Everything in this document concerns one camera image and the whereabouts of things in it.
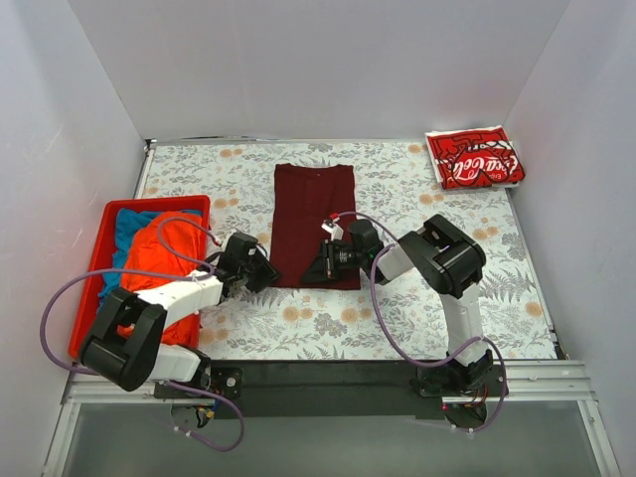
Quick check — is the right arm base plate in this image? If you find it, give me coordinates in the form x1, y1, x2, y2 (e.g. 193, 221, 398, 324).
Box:
410, 362, 509, 433

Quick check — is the orange t shirt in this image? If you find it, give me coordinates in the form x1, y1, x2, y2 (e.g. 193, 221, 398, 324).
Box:
118, 211, 207, 346

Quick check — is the blue t shirt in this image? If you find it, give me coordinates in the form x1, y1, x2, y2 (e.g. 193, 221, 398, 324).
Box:
98, 209, 195, 300

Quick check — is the folded red coca-cola t shirt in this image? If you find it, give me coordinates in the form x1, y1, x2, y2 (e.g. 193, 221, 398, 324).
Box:
425, 127, 527, 191

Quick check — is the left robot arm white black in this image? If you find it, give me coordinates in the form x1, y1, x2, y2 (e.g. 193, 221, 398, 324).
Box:
79, 233, 280, 398

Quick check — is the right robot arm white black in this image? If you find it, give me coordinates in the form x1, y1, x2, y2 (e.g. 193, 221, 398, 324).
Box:
301, 212, 493, 396

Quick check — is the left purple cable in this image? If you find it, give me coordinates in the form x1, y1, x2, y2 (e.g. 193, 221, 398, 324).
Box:
40, 217, 247, 452

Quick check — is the red plastic bin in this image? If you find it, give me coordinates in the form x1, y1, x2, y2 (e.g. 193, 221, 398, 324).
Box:
68, 195, 211, 359

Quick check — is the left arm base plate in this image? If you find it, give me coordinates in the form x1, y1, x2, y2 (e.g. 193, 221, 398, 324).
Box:
153, 366, 243, 400

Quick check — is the dark red t shirt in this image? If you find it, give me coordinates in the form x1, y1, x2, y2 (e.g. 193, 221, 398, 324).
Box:
269, 164, 361, 290

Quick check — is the floral table mat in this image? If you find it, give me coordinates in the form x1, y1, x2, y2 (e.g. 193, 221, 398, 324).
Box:
142, 142, 556, 360

